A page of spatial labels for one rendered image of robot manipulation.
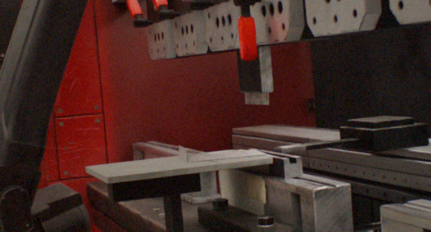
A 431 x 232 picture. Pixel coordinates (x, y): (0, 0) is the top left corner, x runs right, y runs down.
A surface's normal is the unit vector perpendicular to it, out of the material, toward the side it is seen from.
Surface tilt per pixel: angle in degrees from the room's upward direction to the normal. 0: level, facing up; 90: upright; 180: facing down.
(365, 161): 90
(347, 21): 90
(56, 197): 19
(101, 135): 90
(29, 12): 75
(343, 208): 90
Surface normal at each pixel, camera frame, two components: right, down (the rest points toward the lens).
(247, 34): 0.33, 0.04
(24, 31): -0.63, -0.18
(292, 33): 0.29, 0.72
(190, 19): -0.94, 0.09
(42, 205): -0.03, -0.91
